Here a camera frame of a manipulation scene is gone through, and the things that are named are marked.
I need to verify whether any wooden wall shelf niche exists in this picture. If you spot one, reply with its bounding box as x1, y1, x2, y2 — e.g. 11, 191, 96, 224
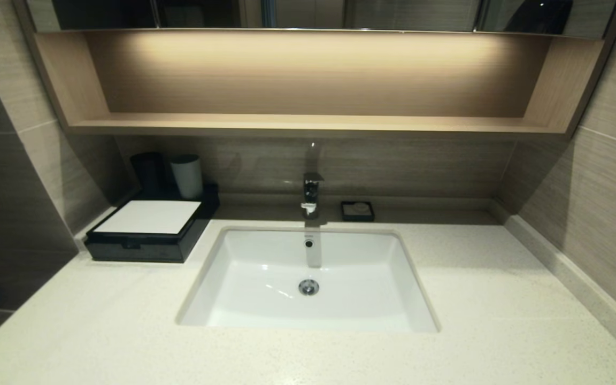
13, 27, 616, 141

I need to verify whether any grey plastic cup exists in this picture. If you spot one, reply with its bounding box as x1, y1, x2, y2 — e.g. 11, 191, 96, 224
170, 155, 204, 201

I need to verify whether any mirror cabinet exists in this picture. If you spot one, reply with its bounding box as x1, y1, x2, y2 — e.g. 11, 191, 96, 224
25, 0, 616, 38

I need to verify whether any black soap dish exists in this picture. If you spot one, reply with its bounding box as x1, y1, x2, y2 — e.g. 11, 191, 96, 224
341, 201, 375, 222

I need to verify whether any black cup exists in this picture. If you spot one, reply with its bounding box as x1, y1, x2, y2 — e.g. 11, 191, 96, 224
130, 152, 167, 197

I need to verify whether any black drawer box white top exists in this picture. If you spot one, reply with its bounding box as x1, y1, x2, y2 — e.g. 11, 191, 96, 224
83, 183, 220, 264

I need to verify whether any white ceramic sink basin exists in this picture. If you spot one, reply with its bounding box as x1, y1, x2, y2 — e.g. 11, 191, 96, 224
175, 226, 441, 333

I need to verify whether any chrome faucet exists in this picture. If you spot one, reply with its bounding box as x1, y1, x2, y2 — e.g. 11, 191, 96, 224
301, 172, 326, 219

